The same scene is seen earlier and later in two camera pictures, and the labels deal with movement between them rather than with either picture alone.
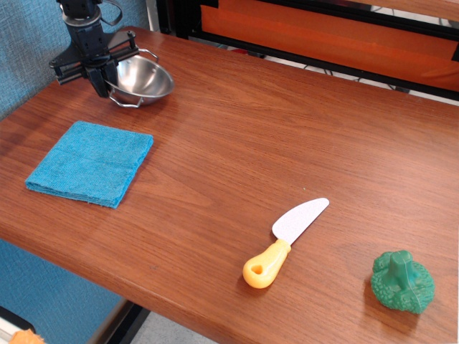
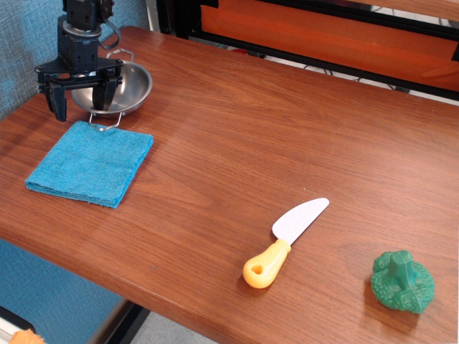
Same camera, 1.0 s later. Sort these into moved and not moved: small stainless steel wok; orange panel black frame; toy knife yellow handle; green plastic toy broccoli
Moved: small stainless steel wok
Not moved: orange panel black frame; green plastic toy broccoli; toy knife yellow handle
